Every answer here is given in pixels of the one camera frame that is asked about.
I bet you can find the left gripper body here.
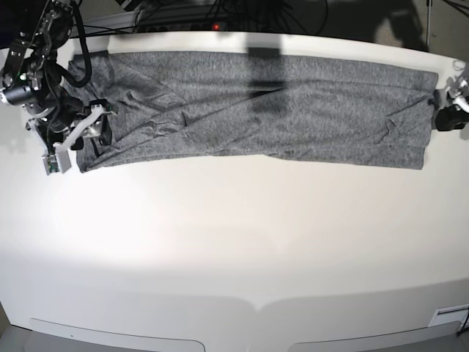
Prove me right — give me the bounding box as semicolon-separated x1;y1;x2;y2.
435;106;468;132

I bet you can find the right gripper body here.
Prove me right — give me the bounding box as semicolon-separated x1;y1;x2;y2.
43;95;113;150

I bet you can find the grey long-sleeve T-shirt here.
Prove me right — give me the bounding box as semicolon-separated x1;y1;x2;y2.
67;52;438;172

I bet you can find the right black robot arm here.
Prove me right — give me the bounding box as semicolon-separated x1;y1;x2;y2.
1;1;117;155

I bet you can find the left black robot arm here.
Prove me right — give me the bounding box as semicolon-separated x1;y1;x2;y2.
434;64;468;132

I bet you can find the black power strip red light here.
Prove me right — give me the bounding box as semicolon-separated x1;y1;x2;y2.
137;21;229;33

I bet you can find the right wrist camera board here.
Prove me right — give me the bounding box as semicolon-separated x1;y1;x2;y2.
42;150;72;175

